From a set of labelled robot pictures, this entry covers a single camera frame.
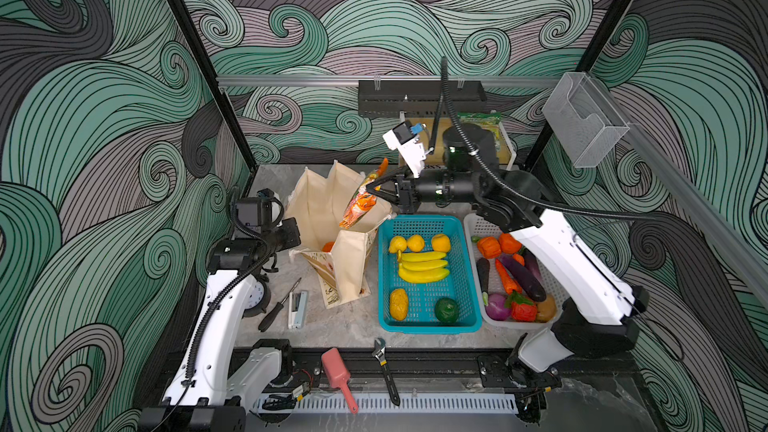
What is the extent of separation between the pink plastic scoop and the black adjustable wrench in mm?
86

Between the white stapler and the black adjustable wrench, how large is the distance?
0.22m

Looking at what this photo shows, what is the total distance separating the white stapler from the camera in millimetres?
811

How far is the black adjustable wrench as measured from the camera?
712 mm
